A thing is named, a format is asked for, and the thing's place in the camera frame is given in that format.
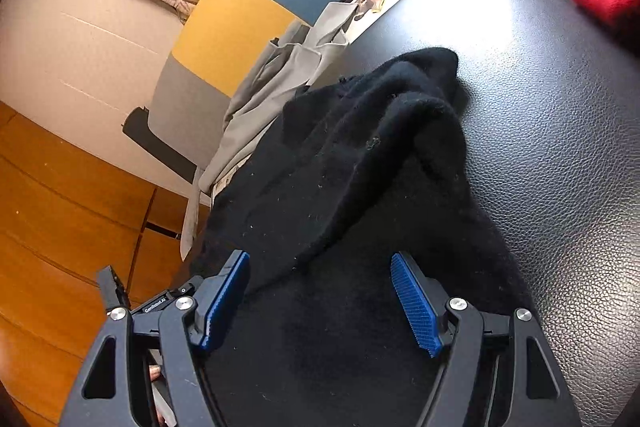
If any wooden wardrobe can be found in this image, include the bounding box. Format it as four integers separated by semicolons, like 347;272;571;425
0;102;211;427

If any black sweater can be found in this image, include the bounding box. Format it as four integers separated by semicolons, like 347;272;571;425
189;47;538;427

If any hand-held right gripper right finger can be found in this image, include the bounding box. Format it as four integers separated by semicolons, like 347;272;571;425
390;252;581;427

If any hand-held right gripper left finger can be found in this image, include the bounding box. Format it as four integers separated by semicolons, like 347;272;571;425
60;251;251;427

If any grey chair armrest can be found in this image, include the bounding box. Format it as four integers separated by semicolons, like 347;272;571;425
179;187;211;263

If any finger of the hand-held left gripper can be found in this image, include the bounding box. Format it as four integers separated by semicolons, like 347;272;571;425
96;264;133;312

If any grey yellow blue chair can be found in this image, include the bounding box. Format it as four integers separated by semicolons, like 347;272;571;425
150;0;388;168

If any grey garment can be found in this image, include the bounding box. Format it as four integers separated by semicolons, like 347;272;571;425
197;0;363;192

